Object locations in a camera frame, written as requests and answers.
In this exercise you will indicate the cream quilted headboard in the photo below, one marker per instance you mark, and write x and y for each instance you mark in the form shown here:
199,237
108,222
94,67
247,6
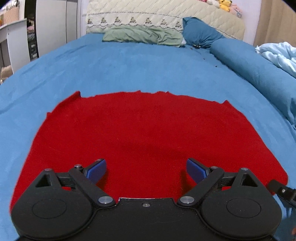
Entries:
103,15

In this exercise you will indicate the beige curtain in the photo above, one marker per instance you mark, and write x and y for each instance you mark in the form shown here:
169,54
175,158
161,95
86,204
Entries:
276,23

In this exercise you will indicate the white plush toy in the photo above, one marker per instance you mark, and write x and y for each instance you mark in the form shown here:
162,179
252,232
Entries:
213,2

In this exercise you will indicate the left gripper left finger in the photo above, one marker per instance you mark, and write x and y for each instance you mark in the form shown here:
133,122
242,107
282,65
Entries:
85,180

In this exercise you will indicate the light blue blanket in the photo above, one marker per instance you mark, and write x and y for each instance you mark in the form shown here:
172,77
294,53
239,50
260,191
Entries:
282,55

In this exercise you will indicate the dark blue pillow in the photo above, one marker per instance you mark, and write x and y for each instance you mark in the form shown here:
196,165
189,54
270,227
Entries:
198,33

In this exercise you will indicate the white grey wardrobe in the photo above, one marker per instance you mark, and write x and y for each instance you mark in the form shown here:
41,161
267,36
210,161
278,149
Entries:
50,25

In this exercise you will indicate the blue folded duvet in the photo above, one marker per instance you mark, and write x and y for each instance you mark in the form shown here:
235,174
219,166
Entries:
272,82

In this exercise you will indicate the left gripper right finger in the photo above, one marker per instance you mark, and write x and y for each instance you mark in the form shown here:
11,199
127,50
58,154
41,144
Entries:
205,178

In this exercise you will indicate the beige bag on floor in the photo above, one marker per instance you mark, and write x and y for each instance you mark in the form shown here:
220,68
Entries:
6,72

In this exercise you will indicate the blue bed sheet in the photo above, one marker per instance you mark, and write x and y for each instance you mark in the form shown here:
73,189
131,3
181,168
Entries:
93,67

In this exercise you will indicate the red knit sweater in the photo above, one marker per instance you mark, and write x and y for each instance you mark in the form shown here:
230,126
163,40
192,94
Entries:
146,140

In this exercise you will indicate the yellow plush toy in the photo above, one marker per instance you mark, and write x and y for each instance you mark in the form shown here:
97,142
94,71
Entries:
225,5

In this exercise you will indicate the green pillow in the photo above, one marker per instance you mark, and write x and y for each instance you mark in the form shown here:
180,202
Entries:
141,34

